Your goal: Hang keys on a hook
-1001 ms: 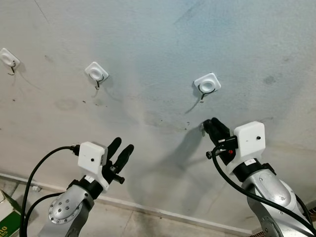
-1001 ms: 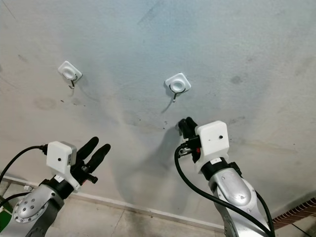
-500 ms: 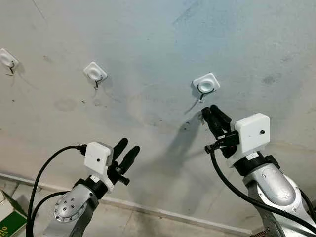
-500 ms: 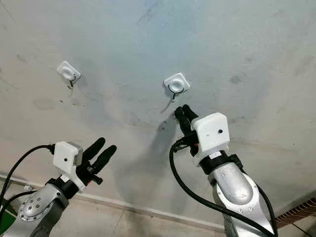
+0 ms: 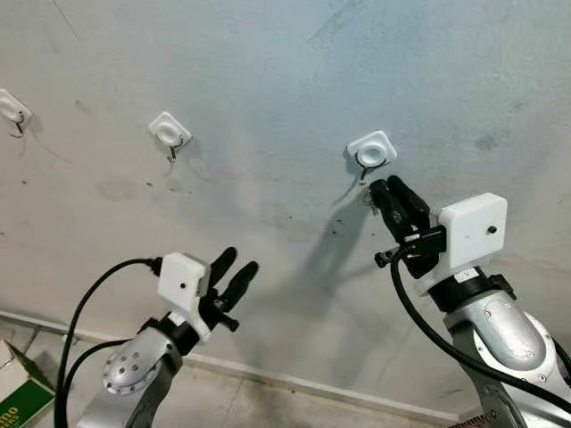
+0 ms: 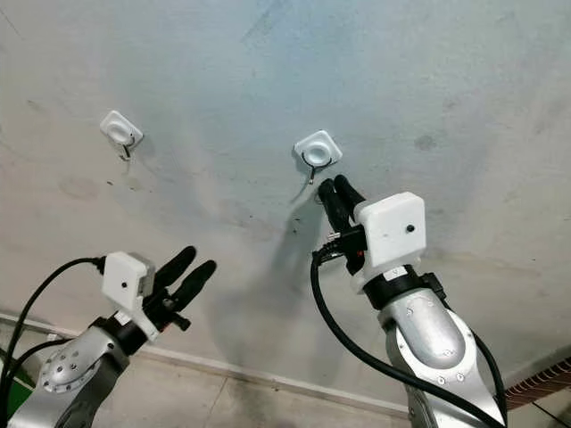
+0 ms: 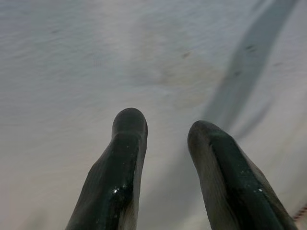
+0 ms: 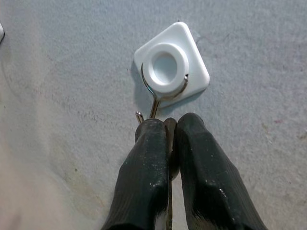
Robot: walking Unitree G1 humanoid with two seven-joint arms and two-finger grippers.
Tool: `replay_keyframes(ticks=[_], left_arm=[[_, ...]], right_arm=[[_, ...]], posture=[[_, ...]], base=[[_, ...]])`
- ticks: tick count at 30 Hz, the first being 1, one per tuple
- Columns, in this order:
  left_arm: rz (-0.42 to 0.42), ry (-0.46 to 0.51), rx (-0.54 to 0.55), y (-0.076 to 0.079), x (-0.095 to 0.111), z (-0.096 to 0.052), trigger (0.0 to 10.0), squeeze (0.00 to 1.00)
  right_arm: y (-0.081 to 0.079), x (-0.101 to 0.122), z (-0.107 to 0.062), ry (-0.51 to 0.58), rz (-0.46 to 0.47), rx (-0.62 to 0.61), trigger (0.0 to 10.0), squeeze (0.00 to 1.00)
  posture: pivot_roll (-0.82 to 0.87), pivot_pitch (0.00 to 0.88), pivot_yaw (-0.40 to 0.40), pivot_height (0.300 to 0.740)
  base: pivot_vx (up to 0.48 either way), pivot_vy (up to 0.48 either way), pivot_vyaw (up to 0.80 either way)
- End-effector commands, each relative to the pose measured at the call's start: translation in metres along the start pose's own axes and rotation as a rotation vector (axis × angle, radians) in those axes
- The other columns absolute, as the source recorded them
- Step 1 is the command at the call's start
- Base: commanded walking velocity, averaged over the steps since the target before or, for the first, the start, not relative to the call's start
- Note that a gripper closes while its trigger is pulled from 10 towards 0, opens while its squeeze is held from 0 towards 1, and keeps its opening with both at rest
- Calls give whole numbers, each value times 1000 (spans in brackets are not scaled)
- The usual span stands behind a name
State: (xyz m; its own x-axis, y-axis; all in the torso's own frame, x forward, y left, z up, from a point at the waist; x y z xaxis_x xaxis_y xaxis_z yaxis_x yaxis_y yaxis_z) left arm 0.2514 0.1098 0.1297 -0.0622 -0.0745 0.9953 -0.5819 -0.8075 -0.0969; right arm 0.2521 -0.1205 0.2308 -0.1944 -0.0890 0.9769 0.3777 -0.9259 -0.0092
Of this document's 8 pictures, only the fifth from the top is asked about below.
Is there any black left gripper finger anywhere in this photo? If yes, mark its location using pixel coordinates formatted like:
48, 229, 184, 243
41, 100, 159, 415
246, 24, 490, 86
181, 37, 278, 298
209, 246, 240, 292
224, 259, 261, 305

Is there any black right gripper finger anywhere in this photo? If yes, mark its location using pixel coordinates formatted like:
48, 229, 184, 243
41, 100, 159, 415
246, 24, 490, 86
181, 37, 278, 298
388, 175, 433, 235
368, 177, 408, 243

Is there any green cardboard box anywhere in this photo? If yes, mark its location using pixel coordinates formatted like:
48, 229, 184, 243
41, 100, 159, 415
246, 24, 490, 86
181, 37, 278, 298
0, 342, 56, 428

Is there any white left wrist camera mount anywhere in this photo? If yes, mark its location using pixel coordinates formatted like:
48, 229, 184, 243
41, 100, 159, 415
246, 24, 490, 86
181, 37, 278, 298
158, 252, 212, 341

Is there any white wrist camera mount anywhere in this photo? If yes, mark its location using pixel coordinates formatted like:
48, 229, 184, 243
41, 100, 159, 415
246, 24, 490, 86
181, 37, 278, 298
418, 193, 509, 297
158, 252, 212, 341

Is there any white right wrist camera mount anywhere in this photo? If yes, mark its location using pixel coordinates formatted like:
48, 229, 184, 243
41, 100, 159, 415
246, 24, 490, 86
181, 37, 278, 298
418, 193, 509, 297

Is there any white square wall hook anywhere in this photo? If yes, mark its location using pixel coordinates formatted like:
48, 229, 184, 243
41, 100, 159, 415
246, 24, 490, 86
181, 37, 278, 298
0, 87, 33, 137
346, 131, 398, 187
147, 111, 193, 164

